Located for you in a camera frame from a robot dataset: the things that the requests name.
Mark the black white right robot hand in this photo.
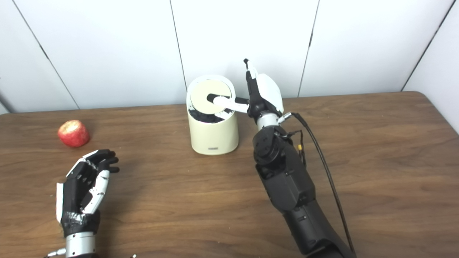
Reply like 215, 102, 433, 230
207, 58, 284, 124

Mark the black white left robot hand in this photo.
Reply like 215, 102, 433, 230
56, 149, 120, 237

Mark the red apple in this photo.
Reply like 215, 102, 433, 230
58, 120, 90, 148

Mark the cream round bin lid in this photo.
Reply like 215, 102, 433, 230
190, 80, 233, 115

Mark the cream-colored round bin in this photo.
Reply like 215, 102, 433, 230
186, 75, 239, 156

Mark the thin wire yellow connector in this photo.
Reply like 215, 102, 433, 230
286, 130, 306, 166

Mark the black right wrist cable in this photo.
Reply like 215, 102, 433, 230
278, 112, 356, 257

